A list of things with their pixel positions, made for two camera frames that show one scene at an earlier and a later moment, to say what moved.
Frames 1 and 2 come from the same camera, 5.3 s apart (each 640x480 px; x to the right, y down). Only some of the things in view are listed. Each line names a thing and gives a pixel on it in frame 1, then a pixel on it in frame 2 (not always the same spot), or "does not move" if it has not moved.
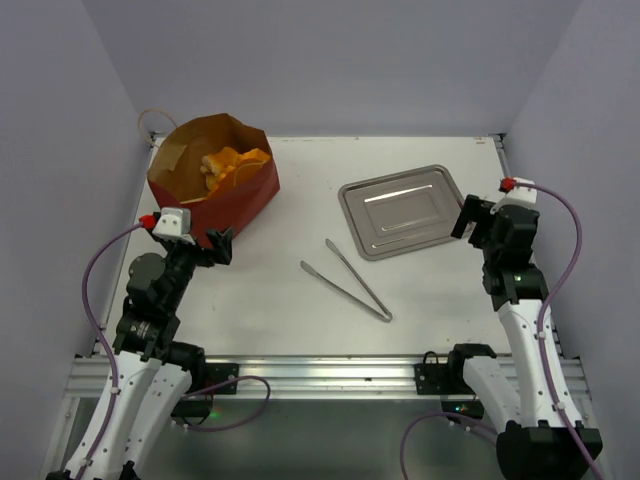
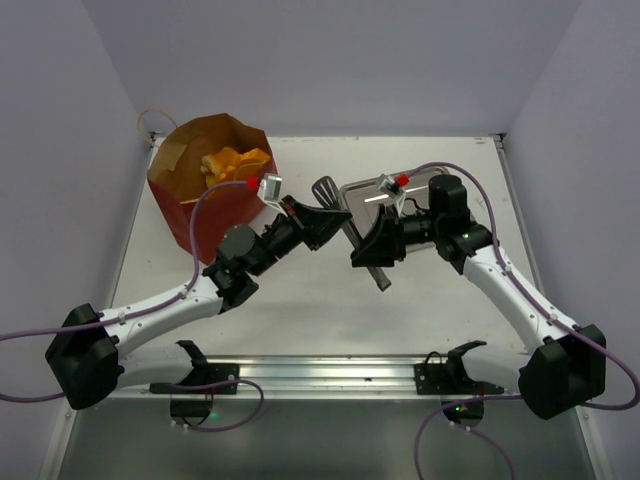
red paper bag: (215, 168) does not move
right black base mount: (434, 378) does not move
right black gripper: (481, 226) → (394, 235)
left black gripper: (219, 242) → (314, 226)
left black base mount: (195, 410) does not move
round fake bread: (210, 171) does not move
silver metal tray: (401, 210) does not move
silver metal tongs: (314, 272) → (326, 194)
